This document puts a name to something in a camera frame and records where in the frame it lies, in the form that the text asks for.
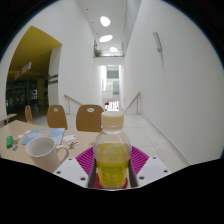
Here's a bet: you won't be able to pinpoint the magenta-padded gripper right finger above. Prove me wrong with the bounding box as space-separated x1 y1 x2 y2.
126 145 173 189

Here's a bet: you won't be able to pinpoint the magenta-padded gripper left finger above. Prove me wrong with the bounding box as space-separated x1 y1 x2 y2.
53 147 99 189

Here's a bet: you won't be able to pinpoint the clear bottle with yellow label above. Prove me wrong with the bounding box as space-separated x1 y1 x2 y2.
93 110 133 190

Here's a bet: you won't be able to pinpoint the flat round red coaster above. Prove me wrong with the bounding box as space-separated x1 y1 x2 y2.
94 173 129 190

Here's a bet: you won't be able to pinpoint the round white paper piece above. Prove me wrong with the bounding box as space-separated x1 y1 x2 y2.
85 139 97 148

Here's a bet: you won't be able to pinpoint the white ceramic mug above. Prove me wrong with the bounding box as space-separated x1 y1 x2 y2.
25 136 70 174

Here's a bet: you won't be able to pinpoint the light blue booklet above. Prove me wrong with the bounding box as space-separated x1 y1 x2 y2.
21 127 66 146

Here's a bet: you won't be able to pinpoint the brown wooden chair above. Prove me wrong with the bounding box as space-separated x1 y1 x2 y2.
24 105 34 125
46 104 69 131
75 104 105 133

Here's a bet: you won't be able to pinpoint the small green box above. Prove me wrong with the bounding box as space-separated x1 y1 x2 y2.
5 135 14 149

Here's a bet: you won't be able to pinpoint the wooden stair handrail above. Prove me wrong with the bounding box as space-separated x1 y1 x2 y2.
63 93 84 115
123 91 142 115

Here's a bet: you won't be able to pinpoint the light wooden side table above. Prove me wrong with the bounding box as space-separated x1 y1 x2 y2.
0 113 18 124

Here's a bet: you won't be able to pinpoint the white hanging sign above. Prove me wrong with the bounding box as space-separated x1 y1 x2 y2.
13 61 33 81

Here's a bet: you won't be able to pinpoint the green potted plant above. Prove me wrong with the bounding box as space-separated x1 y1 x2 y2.
93 46 104 58

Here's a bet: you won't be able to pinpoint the round ceiling lights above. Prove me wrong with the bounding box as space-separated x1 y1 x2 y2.
98 15 120 54

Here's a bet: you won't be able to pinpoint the long grey wall lamp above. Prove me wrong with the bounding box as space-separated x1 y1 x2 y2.
152 31 163 53

